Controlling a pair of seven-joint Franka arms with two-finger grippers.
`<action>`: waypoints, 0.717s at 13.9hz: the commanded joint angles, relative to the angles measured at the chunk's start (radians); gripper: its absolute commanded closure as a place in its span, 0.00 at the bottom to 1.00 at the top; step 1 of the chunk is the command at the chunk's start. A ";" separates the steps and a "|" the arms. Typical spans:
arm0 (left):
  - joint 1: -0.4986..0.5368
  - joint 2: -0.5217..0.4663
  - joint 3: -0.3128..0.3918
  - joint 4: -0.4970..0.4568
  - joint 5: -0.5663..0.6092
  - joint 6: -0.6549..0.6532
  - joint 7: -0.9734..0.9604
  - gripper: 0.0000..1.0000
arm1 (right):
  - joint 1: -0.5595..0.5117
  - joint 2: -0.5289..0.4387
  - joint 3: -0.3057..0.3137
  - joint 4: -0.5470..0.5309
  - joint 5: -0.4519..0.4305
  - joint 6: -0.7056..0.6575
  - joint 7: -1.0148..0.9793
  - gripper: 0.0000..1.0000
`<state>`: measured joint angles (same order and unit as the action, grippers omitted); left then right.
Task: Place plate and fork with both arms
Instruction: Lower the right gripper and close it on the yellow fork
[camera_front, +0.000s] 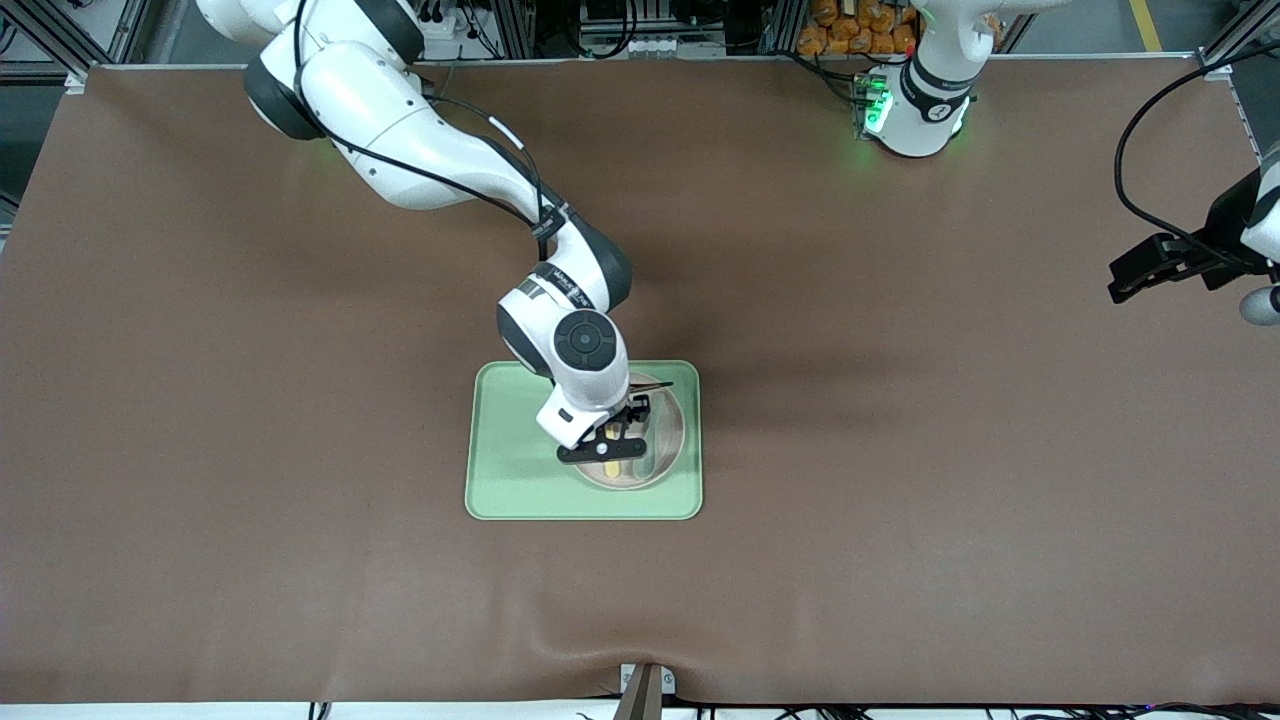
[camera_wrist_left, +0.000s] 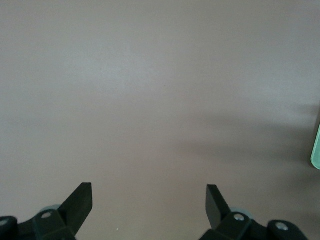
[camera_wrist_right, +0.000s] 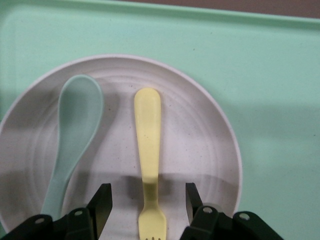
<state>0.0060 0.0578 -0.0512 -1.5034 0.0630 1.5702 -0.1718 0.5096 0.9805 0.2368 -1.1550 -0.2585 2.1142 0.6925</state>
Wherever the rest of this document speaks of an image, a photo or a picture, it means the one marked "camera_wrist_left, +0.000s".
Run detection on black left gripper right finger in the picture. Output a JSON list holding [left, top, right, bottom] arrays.
[[199, 184, 307, 240]]

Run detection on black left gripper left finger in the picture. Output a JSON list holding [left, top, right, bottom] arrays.
[[0, 182, 94, 240]]

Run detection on brown table mat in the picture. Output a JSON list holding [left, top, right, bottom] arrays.
[[0, 0, 320, 240]]

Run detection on light green rectangular tray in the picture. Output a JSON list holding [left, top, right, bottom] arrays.
[[309, 123, 320, 171]]

